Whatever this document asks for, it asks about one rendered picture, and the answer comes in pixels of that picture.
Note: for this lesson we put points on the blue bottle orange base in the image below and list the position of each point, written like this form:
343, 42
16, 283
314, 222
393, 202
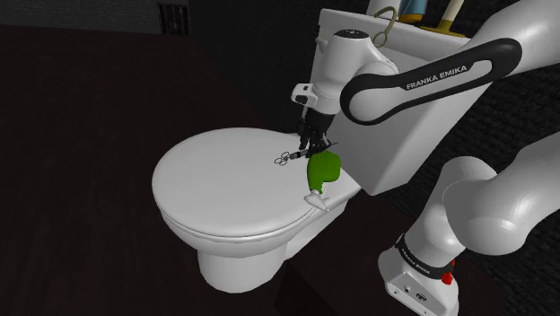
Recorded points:
413, 8

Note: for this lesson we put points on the white cylinder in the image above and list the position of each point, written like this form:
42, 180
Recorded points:
381, 5

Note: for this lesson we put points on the small black scissors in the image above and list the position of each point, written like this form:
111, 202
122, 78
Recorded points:
292, 155

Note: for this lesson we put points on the cream stick yellow base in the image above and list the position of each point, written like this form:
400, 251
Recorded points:
450, 15

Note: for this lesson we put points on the dark wall vent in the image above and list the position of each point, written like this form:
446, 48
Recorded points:
174, 18

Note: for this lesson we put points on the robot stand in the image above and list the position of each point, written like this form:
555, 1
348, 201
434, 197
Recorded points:
350, 280

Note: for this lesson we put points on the white toilet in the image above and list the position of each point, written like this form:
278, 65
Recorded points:
227, 184

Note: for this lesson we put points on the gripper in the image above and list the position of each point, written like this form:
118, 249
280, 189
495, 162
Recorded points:
315, 124

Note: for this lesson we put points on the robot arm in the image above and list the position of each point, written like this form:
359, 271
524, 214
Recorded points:
481, 210

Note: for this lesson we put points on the green and white figure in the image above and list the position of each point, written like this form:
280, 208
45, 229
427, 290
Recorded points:
323, 168

